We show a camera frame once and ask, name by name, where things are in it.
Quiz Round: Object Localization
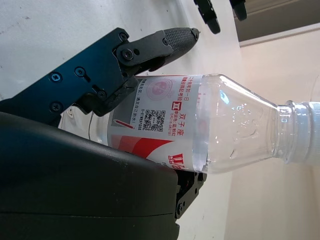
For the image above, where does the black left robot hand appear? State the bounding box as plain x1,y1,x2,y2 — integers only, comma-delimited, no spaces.
193,0,248,35

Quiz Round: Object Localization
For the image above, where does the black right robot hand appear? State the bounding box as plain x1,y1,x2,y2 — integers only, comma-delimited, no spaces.
0,26,208,240

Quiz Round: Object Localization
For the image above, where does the clear plastic water bottle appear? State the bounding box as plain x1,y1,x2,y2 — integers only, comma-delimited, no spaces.
57,73,320,175

